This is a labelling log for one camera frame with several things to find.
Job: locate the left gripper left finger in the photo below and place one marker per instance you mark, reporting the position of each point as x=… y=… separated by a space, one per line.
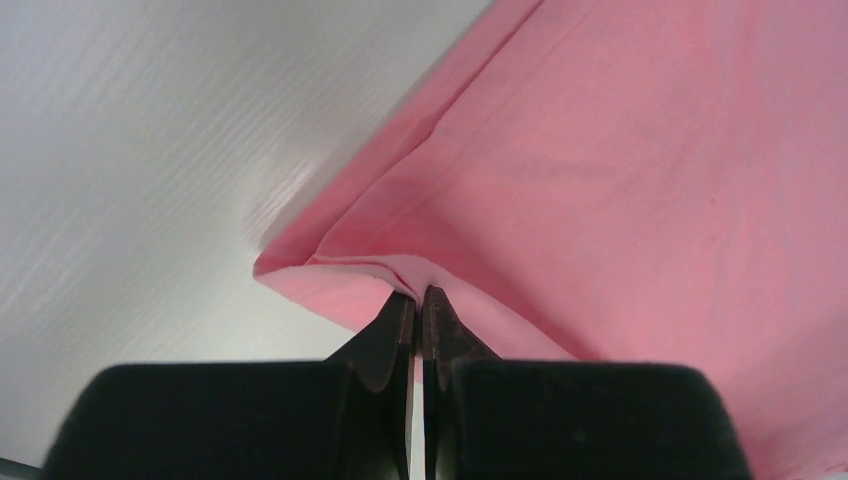
x=344 y=417

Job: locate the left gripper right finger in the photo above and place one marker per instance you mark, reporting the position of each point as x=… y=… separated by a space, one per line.
x=491 y=418

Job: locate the light pink t shirt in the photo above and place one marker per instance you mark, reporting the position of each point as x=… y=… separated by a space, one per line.
x=625 y=181

